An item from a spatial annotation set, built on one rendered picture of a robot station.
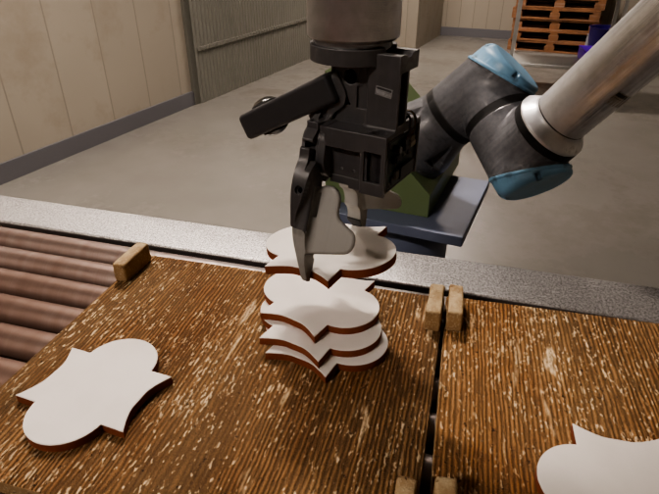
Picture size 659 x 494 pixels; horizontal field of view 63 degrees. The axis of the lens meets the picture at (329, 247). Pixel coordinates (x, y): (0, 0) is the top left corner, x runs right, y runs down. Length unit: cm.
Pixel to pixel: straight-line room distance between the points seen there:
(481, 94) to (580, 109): 17
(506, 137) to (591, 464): 52
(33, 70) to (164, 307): 337
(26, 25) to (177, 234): 317
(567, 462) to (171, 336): 41
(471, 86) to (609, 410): 56
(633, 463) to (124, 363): 47
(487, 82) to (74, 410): 74
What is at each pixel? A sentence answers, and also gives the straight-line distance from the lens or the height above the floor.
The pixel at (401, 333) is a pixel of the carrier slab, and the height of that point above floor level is 94.
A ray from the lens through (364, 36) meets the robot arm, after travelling 43.
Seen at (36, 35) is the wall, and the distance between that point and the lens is 399.
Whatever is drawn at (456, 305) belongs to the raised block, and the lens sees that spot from 61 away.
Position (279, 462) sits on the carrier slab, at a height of 94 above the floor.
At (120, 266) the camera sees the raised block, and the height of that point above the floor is 96.
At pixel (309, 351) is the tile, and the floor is 96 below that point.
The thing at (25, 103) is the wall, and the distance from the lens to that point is 393.
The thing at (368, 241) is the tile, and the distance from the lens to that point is 55.
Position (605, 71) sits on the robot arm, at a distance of 81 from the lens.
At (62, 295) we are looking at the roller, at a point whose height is 91.
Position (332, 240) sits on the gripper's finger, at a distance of 47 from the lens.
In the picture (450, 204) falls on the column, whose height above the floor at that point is 87.
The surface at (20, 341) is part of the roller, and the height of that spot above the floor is 92.
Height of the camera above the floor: 132
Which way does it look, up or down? 30 degrees down
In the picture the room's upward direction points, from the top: straight up
